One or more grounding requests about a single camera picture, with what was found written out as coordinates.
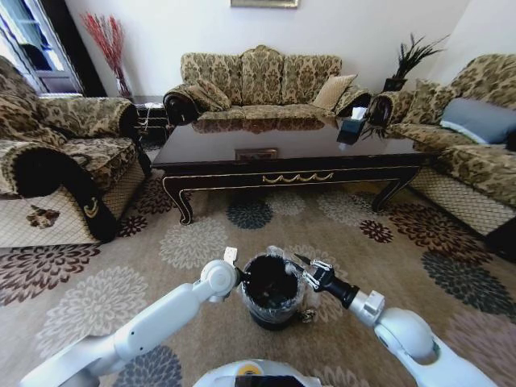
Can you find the beige floral carpet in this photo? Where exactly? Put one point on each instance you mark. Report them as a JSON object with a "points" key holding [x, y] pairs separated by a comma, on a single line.
{"points": [[121, 290]]}

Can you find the framed wall picture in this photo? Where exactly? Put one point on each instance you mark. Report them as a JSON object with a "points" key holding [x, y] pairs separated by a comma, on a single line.
{"points": [[264, 2]]}

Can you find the dark side table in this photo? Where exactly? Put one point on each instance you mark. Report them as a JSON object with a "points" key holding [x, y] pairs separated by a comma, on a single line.
{"points": [[149, 117]]}

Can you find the clear glass vase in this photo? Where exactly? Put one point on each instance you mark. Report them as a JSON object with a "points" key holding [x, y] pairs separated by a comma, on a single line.
{"points": [[124, 88]]}

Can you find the floral three-seat sofa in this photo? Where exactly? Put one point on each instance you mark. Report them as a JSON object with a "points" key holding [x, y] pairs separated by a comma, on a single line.
{"points": [[262, 76]]}

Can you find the grey pillow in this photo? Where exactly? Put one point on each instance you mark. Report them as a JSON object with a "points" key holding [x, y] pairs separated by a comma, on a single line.
{"points": [[479, 119]]}

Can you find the dark glossy coffee table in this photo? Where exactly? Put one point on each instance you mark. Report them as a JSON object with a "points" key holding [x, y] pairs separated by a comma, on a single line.
{"points": [[282, 137]]}

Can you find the dark spiky plant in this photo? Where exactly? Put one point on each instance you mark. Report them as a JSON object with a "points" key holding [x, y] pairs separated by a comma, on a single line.
{"points": [[415, 54]]}

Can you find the black square plant pot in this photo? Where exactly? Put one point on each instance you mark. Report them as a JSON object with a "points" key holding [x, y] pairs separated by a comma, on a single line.
{"points": [[394, 84]]}

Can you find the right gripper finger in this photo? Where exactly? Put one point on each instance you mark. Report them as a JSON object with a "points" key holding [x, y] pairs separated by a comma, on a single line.
{"points": [[310, 281], [306, 261]]}

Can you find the white robot front shell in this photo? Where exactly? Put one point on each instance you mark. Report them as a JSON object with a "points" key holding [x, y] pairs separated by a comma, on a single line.
{"points": [[225, 375]]}

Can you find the floral patterned cushion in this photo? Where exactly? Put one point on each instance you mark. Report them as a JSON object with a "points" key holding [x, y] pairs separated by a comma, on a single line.
{"points": [[213, 94]]}

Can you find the floral armchair with black arms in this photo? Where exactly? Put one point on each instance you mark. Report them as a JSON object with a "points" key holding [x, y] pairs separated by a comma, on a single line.
{"points": [[72, 121]]}

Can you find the black tissue box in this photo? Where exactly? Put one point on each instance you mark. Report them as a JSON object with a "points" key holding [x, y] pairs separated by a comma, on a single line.
{"points": [[352, 121]]}

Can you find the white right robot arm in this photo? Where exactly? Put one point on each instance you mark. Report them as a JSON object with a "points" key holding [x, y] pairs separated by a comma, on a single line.
{"points": [[403, 334]]}

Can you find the plain gold cushion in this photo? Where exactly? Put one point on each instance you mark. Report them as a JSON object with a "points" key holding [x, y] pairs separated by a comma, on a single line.
{"points": [[334, 92]]}

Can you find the window with dark frame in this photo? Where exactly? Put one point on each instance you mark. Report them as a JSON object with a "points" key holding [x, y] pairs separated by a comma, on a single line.
{"points": [[36, 44]]}

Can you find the red decorative branches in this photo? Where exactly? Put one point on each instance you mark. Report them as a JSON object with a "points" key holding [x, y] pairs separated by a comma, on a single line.
{"points": [[106, 40]]}

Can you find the small crumpled floor trash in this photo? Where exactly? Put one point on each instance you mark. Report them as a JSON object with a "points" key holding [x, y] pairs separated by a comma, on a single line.
{"points": [[307, 317]]}

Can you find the floral sofa with grey pillow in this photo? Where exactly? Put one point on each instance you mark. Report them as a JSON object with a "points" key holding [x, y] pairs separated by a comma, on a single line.
{"points": [[475, 169]]}

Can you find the black bin with plastic liner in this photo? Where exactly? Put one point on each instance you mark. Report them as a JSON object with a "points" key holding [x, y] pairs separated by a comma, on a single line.
{"points": [[274, 312]]}

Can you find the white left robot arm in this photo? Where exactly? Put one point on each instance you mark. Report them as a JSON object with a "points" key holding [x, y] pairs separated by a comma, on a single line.
{"points": [[161, 318]]}

